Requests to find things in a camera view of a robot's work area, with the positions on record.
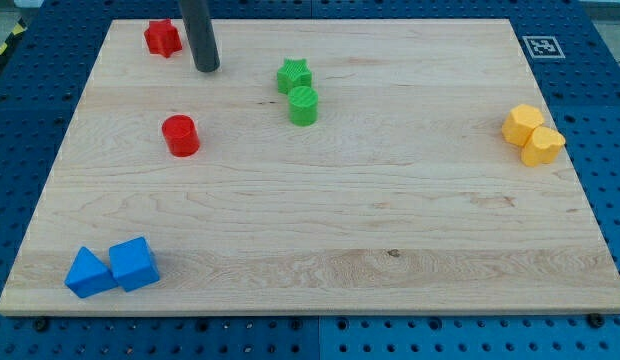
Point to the green star block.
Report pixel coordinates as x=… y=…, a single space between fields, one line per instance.
x=293 y=73

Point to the blue triangle block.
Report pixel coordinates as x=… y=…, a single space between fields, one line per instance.
x=88 y=275

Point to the yellow hexagon block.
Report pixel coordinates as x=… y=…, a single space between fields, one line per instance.
x=520 y=122

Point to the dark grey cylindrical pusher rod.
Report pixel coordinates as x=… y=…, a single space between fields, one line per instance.
x=200 y=33

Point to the green cylinder block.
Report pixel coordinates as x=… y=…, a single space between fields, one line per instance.
x=303 y=103

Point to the blue cube block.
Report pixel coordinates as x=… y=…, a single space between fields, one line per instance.
x=133 y=264

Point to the red cylinder block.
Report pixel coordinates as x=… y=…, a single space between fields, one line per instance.
x=180 y=134

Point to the yellow heart block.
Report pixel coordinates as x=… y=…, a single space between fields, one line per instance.
x=542 y=147

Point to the light wooden board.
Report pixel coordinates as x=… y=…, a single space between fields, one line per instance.
x=402 y=198

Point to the white fiducial marker tag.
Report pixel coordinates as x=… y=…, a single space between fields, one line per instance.
x=543 y=47

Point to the red star block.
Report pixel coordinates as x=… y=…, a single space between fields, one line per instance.
x=162 y=38

